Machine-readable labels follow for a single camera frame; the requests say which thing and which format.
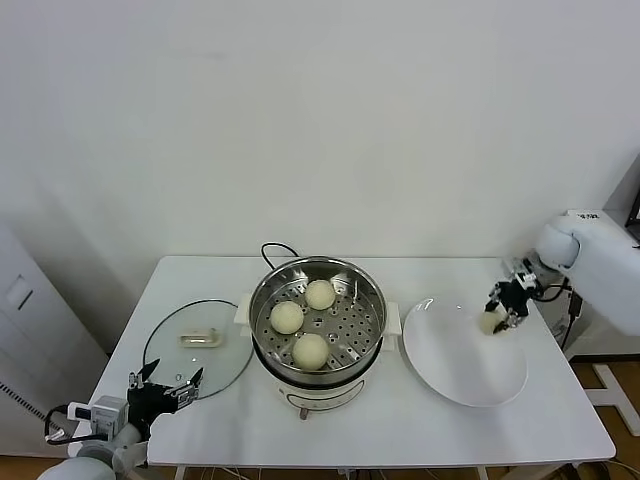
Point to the white round plate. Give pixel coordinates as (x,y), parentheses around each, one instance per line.
(450,360)

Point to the steel steamer pot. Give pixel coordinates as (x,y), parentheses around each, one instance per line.
(320,401)

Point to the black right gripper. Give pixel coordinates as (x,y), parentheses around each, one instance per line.
(512,297)

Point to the small printed desk label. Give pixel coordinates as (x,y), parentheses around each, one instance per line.
(588,216)

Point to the white metal cabinet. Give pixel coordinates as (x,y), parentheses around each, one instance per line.
(30,325)

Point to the white table leg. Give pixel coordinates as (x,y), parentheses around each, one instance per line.
(482,475)
(181,475)

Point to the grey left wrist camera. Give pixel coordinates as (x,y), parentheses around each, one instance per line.
(107,416)

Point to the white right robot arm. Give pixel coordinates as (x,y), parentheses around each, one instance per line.
(600,260)

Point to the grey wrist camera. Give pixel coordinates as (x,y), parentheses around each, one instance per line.
(107,416)
(522,272)

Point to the white steamed baozi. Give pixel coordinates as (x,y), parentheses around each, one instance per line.
(287,317)
(320,295)
(310,351)
(487,322)

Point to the white wall socket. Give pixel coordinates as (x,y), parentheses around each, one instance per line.
(561,328)

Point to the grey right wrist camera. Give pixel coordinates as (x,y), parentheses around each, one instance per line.
(522,272)

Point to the glass pot lid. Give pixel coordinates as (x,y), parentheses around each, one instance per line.
(200,340)

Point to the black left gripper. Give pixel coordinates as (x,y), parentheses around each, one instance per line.
(147,404)

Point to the stainless steel steamer basket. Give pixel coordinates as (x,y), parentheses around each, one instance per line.
(350,340)

